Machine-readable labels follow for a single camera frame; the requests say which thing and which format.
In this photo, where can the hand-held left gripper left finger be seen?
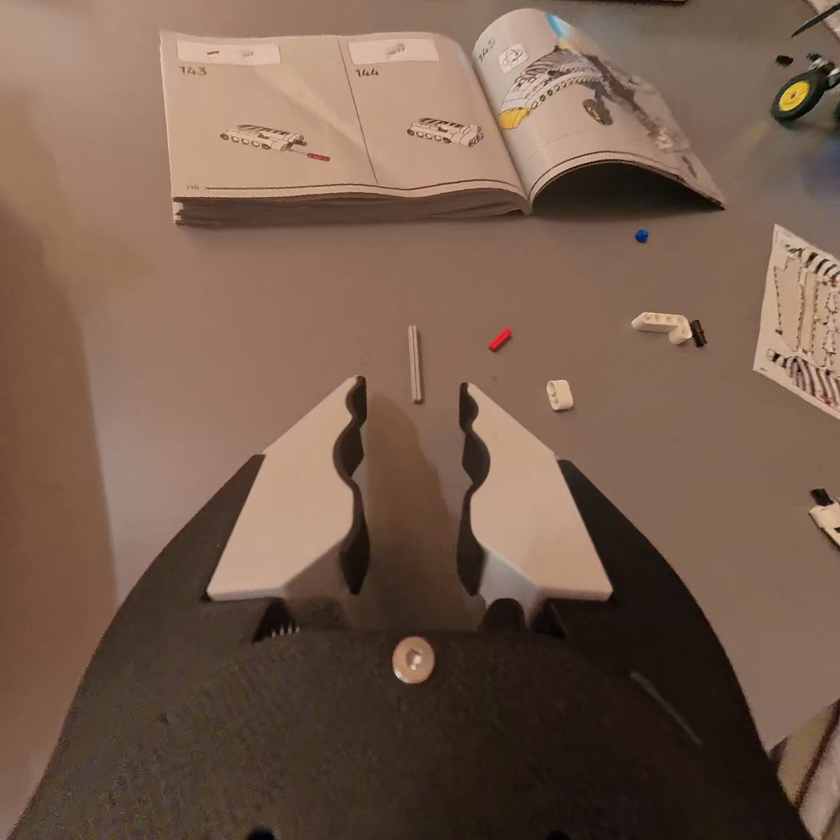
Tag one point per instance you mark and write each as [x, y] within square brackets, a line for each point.
[289, 512]

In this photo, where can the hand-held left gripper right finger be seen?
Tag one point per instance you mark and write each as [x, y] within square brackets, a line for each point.
[531, 525]

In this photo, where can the short white lego beam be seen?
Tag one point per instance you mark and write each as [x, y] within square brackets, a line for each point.
[559, 395]

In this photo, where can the small red lego piece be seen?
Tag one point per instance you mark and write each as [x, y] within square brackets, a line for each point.
[500, 340]

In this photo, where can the grey lego axle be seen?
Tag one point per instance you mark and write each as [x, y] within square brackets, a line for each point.
[415, 364]

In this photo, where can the white striped lego assembly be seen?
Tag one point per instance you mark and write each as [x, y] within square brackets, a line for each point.
[828, 518]

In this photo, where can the white angled lego beam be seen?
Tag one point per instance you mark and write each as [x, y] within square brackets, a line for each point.
[656, 323]

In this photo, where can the black lego pin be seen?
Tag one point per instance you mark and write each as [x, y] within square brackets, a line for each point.
[698, 333]

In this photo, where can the lego sticker sheet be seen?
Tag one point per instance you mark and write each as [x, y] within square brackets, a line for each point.
[800, 315]

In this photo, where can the open lego instruction booklet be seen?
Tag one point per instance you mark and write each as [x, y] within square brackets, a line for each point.
[295, 118]

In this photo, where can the yellow white lego vehicle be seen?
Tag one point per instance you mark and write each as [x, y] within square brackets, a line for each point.
[797, 98]

